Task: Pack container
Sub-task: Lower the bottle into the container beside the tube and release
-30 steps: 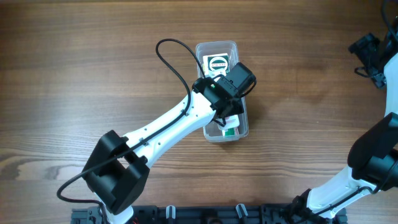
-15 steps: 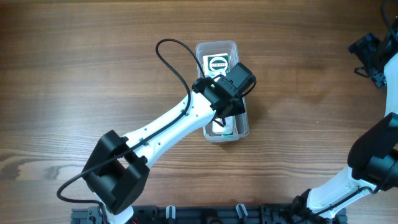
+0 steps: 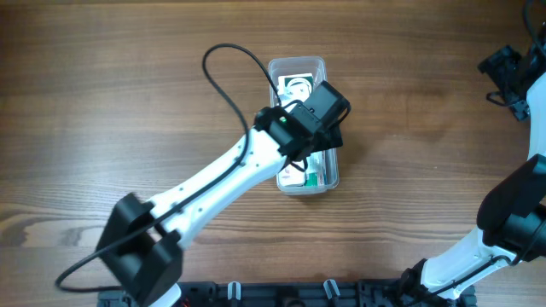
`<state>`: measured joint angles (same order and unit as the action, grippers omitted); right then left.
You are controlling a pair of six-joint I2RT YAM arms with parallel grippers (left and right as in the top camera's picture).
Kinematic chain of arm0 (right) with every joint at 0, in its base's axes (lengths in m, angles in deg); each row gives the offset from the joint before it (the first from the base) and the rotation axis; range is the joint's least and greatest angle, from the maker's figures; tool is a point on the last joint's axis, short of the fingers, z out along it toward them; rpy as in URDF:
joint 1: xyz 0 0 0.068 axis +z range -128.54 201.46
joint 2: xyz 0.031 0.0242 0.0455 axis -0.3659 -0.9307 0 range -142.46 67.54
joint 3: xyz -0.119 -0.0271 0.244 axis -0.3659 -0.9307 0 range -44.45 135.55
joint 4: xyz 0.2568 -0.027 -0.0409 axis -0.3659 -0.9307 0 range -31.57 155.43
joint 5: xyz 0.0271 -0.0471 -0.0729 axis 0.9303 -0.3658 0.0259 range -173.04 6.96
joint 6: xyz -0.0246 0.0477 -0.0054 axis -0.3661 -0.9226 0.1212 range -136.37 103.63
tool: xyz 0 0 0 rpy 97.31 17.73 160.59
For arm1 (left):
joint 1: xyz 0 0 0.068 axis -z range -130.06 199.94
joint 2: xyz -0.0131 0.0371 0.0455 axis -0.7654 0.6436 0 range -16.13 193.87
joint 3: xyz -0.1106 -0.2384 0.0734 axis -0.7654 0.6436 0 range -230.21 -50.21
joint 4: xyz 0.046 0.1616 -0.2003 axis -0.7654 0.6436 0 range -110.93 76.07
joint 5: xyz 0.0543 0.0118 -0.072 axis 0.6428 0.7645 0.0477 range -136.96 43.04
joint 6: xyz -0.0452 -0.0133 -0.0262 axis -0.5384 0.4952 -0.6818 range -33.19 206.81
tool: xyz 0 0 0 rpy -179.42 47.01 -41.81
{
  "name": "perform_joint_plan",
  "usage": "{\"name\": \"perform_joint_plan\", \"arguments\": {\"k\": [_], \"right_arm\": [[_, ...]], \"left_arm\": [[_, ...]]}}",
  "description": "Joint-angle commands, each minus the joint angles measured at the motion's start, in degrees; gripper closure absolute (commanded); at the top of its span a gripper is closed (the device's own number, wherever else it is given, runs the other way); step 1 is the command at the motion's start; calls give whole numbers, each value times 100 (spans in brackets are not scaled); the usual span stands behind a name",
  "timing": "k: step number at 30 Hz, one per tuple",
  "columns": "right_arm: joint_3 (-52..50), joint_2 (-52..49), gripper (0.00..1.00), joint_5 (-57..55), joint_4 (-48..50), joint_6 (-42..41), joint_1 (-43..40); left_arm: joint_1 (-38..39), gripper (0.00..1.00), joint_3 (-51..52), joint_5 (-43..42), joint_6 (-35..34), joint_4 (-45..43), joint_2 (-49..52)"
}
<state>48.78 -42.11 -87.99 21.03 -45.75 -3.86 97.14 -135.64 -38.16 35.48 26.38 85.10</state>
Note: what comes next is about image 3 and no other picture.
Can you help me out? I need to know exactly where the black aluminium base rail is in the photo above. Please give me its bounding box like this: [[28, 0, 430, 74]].
[[96, 279, 477, 307]]

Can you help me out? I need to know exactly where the dark green round-logo box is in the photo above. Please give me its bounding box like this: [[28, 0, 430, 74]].
[[278, 73, 314, 105]]

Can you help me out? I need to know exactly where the clear plastic container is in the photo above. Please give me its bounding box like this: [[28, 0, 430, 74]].
[[268, 56, 339, 195]]

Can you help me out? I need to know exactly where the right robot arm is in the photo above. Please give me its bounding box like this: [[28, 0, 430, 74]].
[[397, 31, 545, 306]]

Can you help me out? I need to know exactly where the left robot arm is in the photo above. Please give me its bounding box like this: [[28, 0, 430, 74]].
[[97, 81, 350, 306]]

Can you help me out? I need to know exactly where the small white spray bottle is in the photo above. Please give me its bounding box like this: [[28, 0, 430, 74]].
[[277, 165, 305, 187]]

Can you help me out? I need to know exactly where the white green medicine box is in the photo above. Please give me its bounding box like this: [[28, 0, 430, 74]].
[[305, 151, 327, 187]]

